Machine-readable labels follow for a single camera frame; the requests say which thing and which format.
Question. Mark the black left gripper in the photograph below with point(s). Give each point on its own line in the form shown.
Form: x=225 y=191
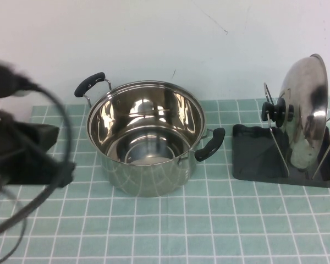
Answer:
x=24 y=165

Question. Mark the green checkered tablecloth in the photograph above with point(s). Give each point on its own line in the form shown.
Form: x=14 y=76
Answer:
x=181 y=228

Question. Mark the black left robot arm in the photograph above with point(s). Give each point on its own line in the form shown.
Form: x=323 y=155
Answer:
x=2 y=79

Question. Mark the stainless steel lid black knob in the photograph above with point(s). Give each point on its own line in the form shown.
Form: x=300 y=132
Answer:
x=305 y=110

